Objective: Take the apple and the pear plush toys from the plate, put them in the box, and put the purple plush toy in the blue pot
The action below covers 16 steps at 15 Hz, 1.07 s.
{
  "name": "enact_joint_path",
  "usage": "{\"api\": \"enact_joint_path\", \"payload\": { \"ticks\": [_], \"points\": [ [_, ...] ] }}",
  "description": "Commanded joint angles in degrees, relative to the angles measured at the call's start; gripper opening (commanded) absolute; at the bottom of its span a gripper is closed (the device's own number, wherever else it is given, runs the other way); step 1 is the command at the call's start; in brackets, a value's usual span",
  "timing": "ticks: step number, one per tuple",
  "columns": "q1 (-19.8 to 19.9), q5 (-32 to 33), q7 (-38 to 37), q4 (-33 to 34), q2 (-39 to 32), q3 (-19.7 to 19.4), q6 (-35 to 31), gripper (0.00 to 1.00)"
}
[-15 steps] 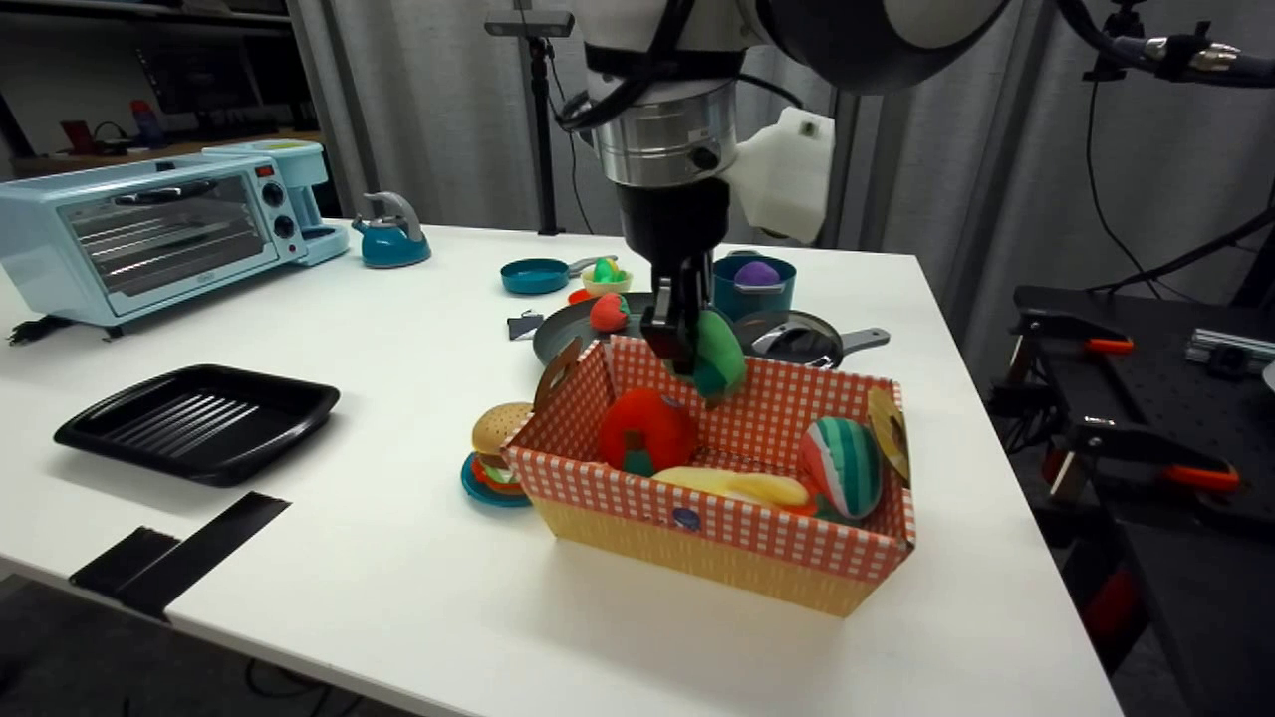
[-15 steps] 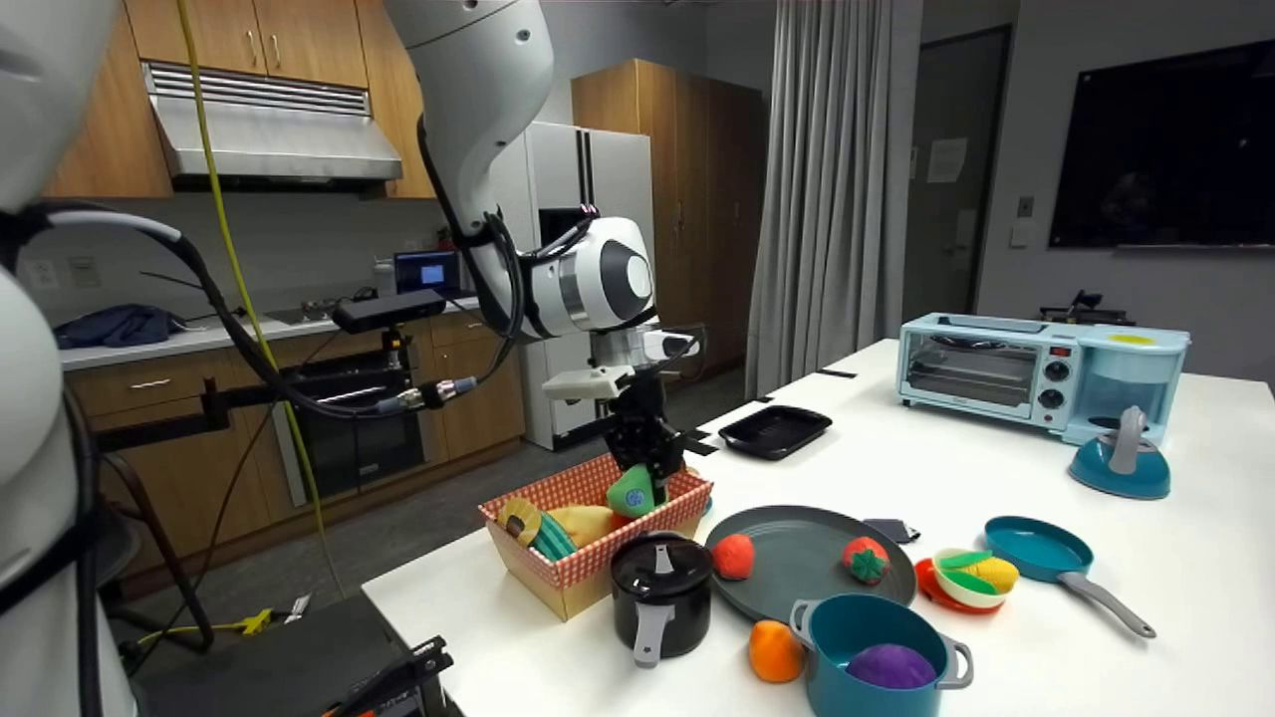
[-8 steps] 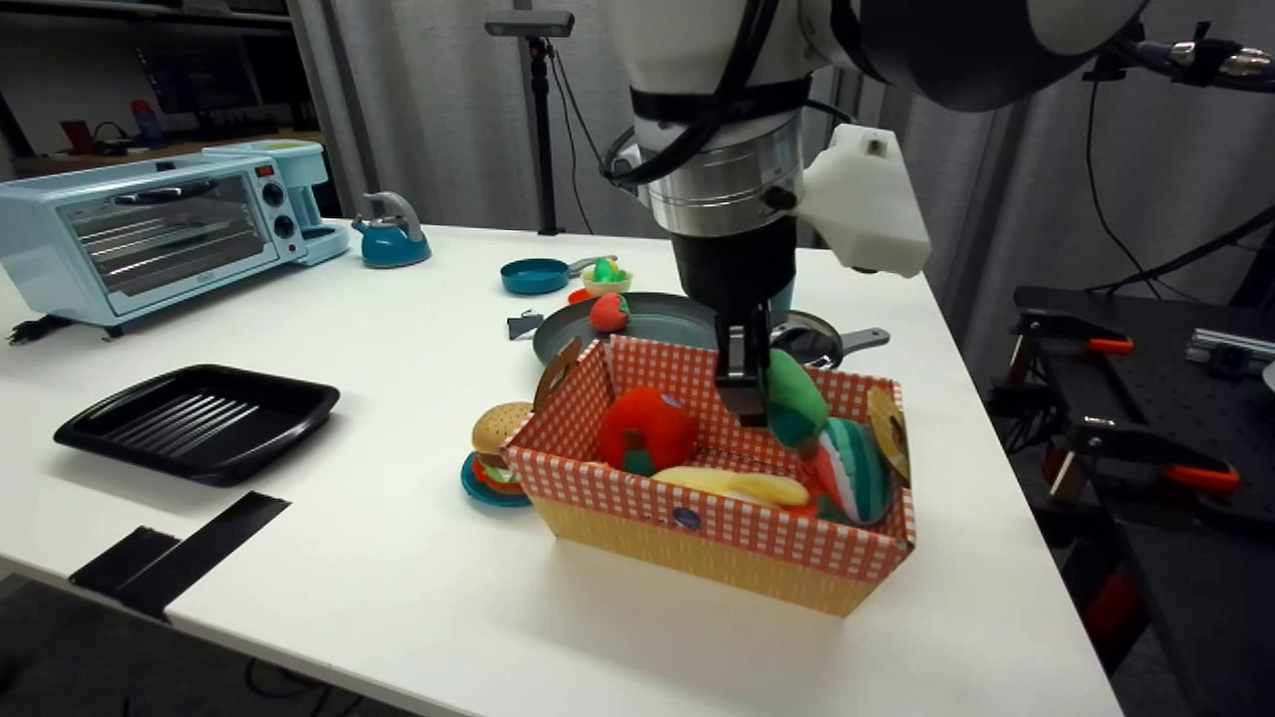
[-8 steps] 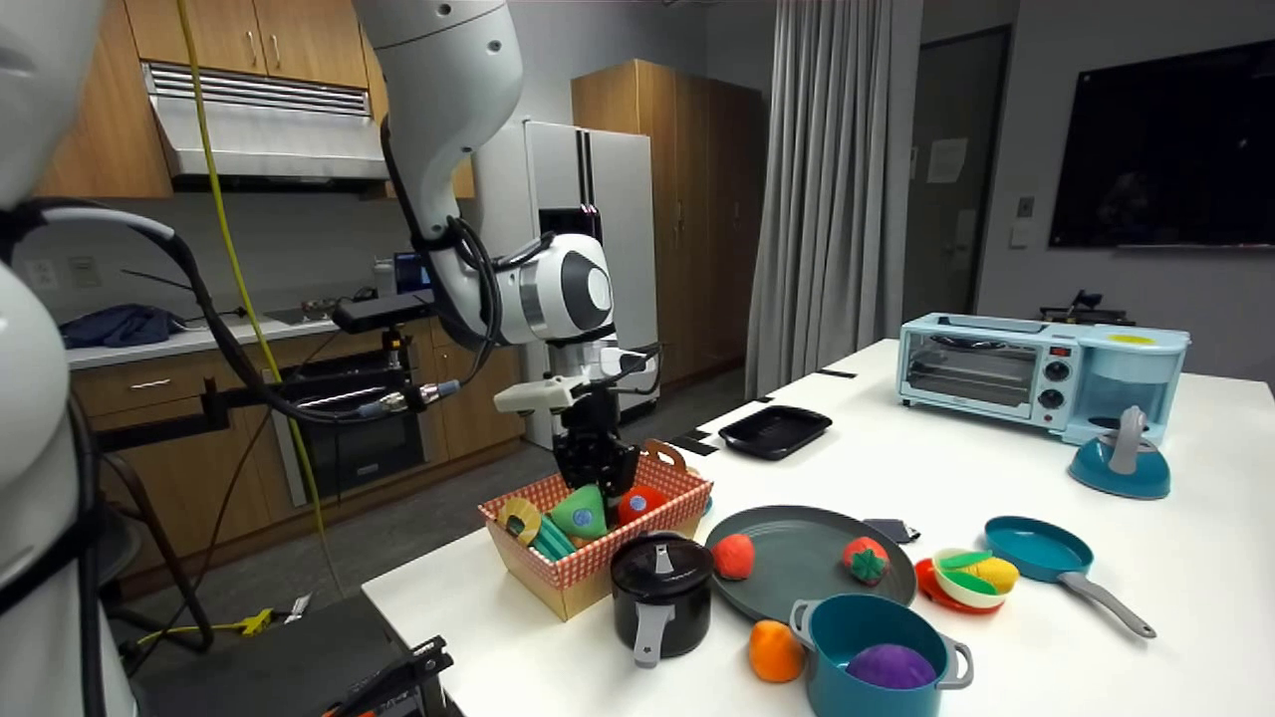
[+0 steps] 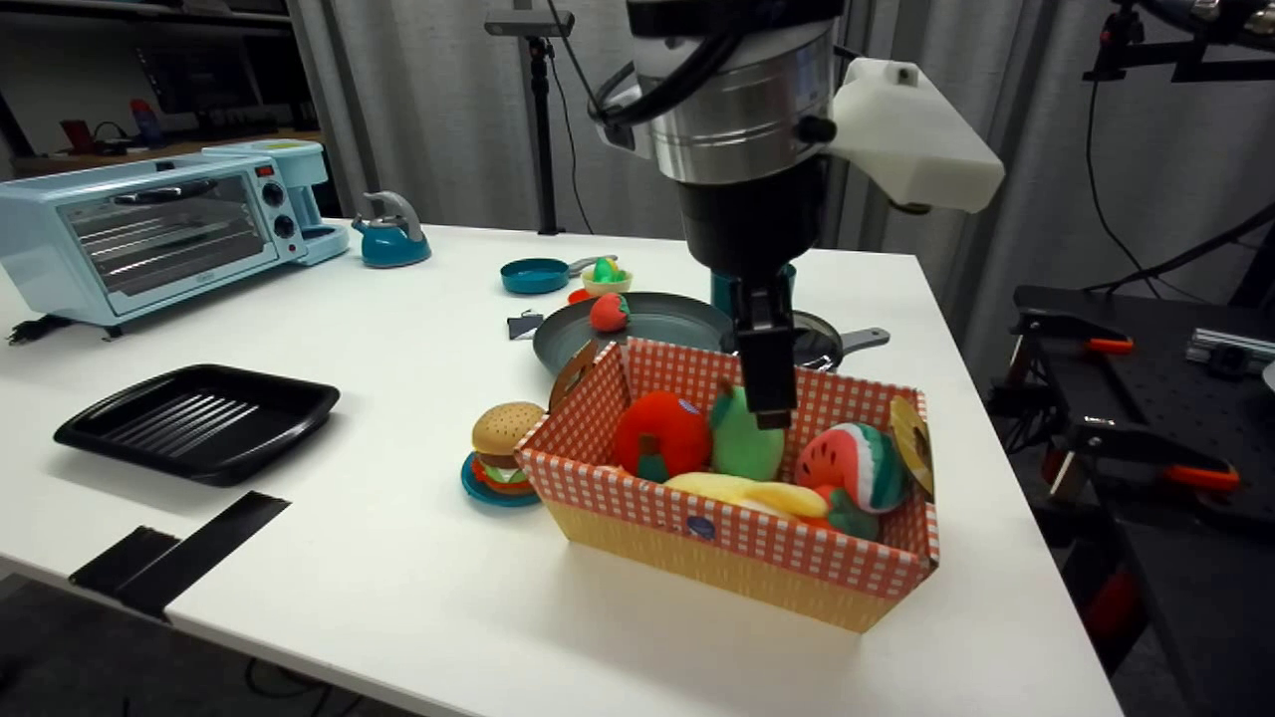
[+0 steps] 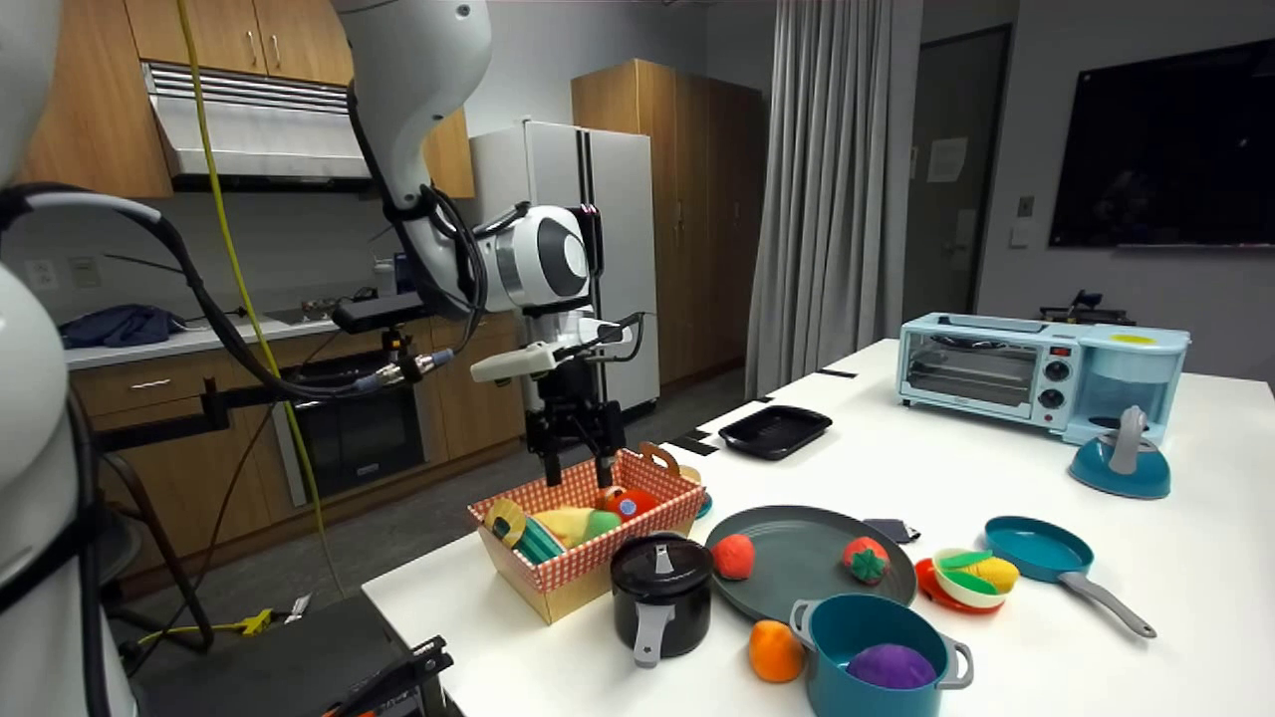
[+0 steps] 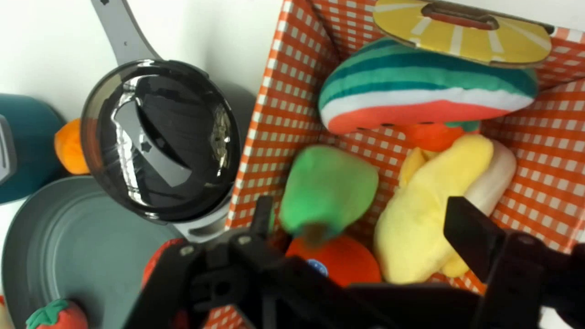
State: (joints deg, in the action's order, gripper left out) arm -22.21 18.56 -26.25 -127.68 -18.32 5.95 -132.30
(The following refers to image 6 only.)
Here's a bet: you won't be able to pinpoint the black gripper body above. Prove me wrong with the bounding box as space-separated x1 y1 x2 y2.
518 356 630 462

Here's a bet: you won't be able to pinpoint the purple plum plush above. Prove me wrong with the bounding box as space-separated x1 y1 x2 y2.
846 642 940 692

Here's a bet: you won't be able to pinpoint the yellow banana plush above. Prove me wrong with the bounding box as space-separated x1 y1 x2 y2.
535 501 602 551

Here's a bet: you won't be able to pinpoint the orange checkered cardboard box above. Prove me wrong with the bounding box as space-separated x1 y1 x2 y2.
464 447 711 630

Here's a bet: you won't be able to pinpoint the black toy pot with lid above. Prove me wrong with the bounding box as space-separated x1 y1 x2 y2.
608 529 713 671

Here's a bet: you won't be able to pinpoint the red strawberry plush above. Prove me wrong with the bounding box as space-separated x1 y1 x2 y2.
835 535 895 589
711 529 761 586

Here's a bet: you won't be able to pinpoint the orange fruit plush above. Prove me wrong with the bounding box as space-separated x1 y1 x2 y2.
744 616 810 688

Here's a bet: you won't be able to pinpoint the small grey toy utensil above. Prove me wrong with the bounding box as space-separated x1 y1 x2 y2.
855 513 923 551

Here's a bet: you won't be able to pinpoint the teal toy pot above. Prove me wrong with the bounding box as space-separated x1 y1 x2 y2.
785 589 978 717

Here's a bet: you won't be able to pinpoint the red green yellow plush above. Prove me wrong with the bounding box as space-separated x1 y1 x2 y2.
911 545 1023 616

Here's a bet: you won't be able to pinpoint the teal toy frying pan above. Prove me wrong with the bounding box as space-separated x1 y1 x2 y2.
980 513 1163 644

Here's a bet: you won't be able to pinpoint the black grill tray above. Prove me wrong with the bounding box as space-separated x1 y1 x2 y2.
716 404 835 468

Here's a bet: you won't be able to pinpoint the black built-in oven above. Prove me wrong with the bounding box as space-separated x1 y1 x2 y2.
270 351 432 505

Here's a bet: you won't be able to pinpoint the white refrigerator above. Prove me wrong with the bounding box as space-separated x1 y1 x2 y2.
469 117 665 416

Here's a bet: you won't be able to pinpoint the tall wooden cabinet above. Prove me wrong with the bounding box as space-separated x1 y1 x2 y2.
571 56 773 389

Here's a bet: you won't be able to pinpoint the grey curtain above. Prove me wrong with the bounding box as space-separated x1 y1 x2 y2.
742 0 928 400

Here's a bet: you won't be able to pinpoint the wooden base cabinets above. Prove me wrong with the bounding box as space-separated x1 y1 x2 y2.
65 312 535 561

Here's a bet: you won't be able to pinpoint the black side table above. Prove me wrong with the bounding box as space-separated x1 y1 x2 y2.
133 589 464 717

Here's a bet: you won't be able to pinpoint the dark door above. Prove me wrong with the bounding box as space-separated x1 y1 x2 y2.
904 24 1029 322

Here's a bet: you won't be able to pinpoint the white range hood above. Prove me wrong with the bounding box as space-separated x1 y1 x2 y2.
139 60 373 186

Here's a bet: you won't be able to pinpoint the light blue toaster oven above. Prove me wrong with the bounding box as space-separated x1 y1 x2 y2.
893 312 1197 449

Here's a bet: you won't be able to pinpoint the blue cloth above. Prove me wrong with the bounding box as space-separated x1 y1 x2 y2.
56 300 193 351

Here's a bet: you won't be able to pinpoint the teal measuring cup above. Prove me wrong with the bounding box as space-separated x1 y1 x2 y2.
1069 404 1174 501

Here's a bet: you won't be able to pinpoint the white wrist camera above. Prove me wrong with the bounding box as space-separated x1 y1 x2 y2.
466 312 649 389

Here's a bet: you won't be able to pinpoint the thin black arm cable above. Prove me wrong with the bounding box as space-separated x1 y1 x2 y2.
347 91 493 351

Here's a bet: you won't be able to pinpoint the thick black robot hose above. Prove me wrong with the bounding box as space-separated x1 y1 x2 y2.
0 180 464 412

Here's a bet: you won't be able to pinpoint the yellow cable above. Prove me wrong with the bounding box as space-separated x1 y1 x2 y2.
133 0 349 655

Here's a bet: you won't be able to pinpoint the wooden wall cabinets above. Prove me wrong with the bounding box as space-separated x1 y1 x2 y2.
13 0 481 204

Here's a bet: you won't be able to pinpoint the black wall television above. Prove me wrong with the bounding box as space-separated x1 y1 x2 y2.
1048 36 1275 254

